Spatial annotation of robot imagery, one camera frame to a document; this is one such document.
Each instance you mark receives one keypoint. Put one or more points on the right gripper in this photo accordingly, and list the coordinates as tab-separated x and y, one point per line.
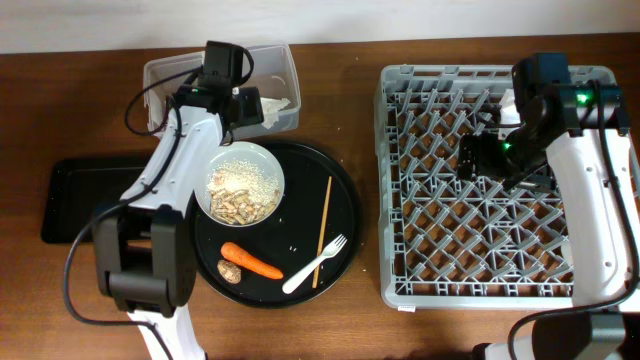
483	145

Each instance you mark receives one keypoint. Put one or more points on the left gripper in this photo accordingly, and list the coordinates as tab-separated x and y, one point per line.
253	108

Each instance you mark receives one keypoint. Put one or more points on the white tissue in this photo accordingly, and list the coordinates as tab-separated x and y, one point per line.
271	108

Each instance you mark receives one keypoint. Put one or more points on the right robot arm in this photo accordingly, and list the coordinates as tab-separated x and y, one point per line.
582	133

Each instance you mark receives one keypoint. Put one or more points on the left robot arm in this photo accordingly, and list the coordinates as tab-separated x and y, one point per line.
145	259

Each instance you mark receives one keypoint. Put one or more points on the clear plastic bin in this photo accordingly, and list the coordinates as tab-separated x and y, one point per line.
274	75

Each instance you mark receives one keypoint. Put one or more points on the grey plate with food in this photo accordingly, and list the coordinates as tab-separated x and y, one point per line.
241	185

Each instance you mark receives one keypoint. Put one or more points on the wooden chopstick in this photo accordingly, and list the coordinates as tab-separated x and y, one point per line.
322	229

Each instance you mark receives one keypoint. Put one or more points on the orange carrot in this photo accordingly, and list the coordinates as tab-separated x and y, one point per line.
237	255

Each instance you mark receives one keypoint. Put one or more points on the round black tray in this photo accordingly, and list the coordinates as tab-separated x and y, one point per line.
288	239

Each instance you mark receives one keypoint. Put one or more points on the brown mushroom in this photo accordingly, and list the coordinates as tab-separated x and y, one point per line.
229	271

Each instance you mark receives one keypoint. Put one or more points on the white plastic fork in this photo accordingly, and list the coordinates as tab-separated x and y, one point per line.
329	251

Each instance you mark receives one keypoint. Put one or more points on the black rectangular tray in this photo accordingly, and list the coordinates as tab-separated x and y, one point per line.
79	185

